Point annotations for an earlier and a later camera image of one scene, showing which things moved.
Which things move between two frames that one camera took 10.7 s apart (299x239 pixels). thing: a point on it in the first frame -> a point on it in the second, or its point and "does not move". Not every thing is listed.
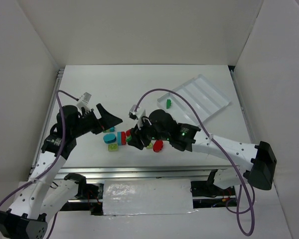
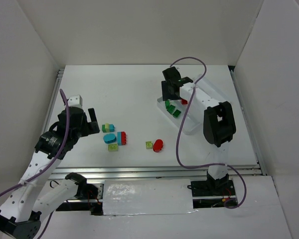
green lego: [128, 138] -> [171, 109]
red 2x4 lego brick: [123, 138] does not move
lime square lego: [150, 146] does not move
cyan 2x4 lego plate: [119, 138] does not move
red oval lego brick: [158, 146] does not move
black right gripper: [140, 137] -> [170, 89]
